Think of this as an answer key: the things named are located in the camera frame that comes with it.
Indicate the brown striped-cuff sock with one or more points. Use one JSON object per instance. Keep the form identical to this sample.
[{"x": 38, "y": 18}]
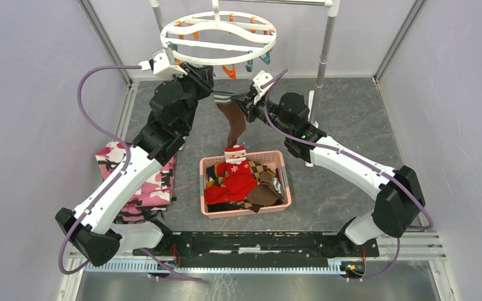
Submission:
[{"x": 236, "y": 119}]

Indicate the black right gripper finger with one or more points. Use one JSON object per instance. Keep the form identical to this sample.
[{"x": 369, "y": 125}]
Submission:
[
  {"x": 245, "y": 108},
  {"x": 244, "y": 97}
]

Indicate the teal front clip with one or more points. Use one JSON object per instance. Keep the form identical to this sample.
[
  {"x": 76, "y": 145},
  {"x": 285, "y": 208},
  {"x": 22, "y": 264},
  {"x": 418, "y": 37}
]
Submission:
[{"x": 249, "y": 65}]

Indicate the pink camouflage folded garment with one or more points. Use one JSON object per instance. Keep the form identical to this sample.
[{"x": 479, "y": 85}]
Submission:
[{"x": 151, "y": 199}]

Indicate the white round clip hanger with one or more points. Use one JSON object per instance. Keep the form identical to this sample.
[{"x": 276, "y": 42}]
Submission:
[{"x": 219, "y": 37}]

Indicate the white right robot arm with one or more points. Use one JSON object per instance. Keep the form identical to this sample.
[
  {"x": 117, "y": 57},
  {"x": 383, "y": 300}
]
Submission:
[{"x": 397, "y": 193}]

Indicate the orange front clip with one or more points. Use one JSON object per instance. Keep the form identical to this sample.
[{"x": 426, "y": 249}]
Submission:
[{"x": 230, "y": 71}]

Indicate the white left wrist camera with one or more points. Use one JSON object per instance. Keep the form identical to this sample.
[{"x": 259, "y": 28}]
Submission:
[{"x": 163, "y": 65}]

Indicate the pink plastic basket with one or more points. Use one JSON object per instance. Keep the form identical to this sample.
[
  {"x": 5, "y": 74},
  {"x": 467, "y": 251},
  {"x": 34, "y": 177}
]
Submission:
[{"x": 273, "y": 159}]

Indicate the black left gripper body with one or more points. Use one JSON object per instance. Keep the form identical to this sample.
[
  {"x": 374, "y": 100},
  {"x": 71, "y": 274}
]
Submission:
[{"x": 194, "y": 84}]

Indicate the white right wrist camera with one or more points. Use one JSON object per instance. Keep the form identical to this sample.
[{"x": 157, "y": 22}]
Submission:
[{"x": 258, "y": 82}]

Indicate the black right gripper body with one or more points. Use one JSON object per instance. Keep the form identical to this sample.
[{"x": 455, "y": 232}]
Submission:
[{"x": 261, "y": 110}]

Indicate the argyle patterned sock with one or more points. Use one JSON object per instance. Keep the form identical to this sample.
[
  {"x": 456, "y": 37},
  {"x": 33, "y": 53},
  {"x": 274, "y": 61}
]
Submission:
[{"x": 257, "y": 169}]

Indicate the red santa sock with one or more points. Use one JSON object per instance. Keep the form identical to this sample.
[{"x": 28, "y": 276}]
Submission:
[{"x": 231, "y": 180}]

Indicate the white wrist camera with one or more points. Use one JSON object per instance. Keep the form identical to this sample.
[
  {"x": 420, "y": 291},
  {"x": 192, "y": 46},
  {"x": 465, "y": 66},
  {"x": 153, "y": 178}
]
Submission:
[
  {"x": 258, "y": 82},
  {"x": 163, "y": 65}
]

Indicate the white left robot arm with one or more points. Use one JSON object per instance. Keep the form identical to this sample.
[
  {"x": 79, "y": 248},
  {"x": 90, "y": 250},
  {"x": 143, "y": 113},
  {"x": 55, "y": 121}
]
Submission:
[{"x": 90, "y": 226}]

